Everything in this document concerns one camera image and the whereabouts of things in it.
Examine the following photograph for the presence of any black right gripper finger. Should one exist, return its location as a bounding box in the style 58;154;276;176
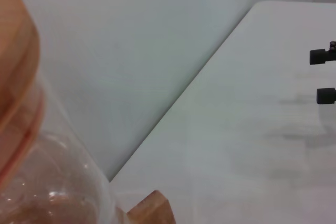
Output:
317;87;336;105
309;40;336;65

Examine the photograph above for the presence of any glass water dispenser jar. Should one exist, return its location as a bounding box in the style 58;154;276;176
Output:
0;77;119;224

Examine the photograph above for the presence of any wooden jar lid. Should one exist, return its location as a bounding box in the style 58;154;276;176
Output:
0;0;42;180

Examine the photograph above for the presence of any wooden dispenser stand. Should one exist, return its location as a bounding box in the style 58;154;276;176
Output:
127;189;176;224

